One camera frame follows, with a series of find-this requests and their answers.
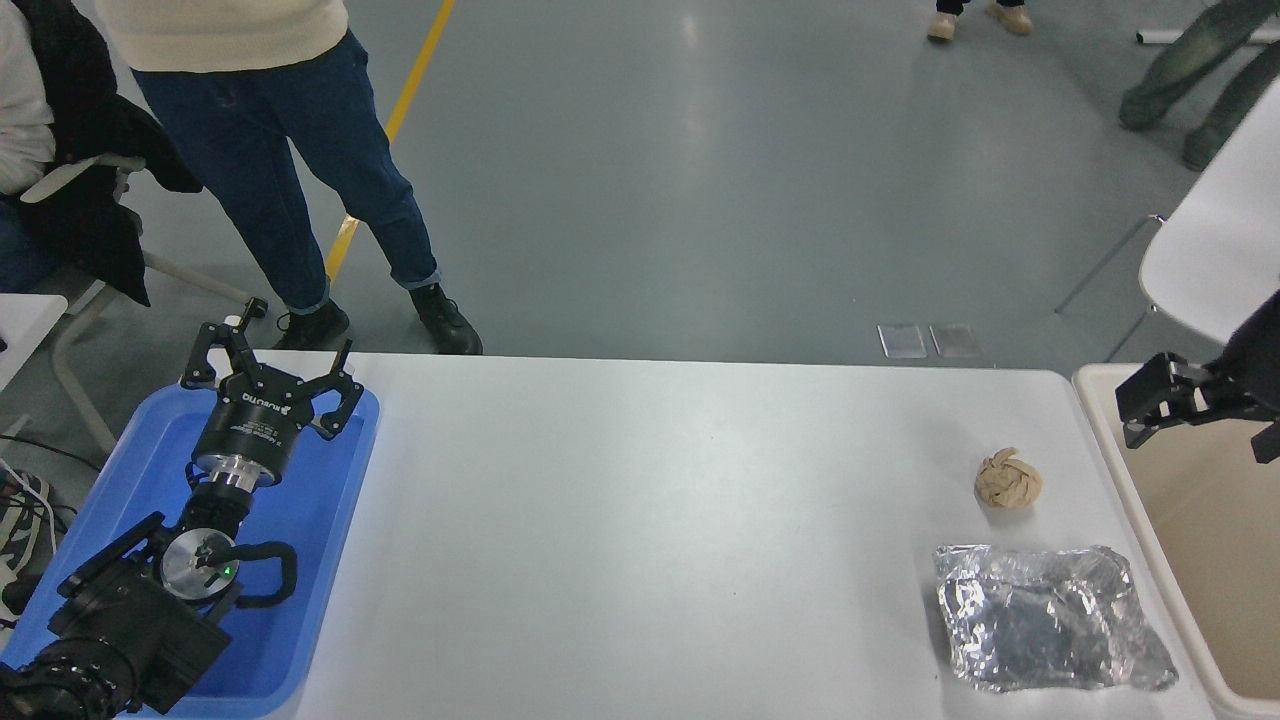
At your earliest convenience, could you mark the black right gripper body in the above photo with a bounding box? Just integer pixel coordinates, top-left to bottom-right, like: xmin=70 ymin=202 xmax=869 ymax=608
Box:
xmin=1220 ymin=290 xmax=1280 ymax=417

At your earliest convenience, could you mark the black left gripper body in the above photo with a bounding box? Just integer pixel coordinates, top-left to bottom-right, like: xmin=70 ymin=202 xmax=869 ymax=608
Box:
xmin=190 ymin=370 xmax=321 ymax=483

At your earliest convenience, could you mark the white office chair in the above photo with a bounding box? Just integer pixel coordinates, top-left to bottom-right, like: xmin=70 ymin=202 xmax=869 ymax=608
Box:
xmin=20 ymin=150 xmax=271 ymax=451

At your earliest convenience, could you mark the white round table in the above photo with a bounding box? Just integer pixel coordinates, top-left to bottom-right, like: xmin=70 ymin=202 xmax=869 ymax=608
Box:
xmin=1055 ymin=80 xmax=1280 ymax=346

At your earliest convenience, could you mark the large pale bin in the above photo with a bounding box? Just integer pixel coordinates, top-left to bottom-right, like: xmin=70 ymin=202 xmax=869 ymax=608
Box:
xmin=1072 ymin=362 xmax=1280 ymax=720

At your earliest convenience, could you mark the blue plastic tray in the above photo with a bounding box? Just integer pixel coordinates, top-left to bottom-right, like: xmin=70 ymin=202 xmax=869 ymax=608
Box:
xmin=0 ymin=385 xmax=381 ymax=718

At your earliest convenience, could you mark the crumpled tan paper ball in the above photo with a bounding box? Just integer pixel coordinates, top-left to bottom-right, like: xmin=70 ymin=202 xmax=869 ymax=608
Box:
xmin=975 ymin=447 xmax=1043 ymax=510

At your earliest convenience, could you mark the black jacket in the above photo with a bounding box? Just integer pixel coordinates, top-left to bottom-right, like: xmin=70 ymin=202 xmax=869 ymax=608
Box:
xmin=10 ymin=0 xmax=203 ymax=306

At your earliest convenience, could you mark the white desk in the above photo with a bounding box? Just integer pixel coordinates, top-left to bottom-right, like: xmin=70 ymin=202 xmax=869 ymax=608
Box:
xmin=0 ymin=293 xmax=69 ymax=393

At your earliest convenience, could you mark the standing person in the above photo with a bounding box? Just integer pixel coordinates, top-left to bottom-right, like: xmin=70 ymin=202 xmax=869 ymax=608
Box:
xmin=95 ymin=0 xmax=484 ymax=356

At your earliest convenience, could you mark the crumpled silver foil tray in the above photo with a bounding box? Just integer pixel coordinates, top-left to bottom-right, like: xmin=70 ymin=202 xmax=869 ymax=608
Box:
xmin=934 ymin=543 xmax=1179 ymax=694

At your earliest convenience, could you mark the grey white sneaker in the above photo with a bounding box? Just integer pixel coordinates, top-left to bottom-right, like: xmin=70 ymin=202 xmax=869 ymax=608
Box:
xmin=0 ymin=470 xmax=63 ymax=571

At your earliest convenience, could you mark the seated person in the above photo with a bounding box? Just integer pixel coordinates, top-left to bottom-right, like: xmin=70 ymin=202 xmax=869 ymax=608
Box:
xmin=0 ymin=0 xmax=56 ymax=293

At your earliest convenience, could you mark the black floor cable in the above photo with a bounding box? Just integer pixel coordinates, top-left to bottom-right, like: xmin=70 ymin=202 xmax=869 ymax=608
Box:
xmin=0 ymin=435 xmax=106 ymax=476

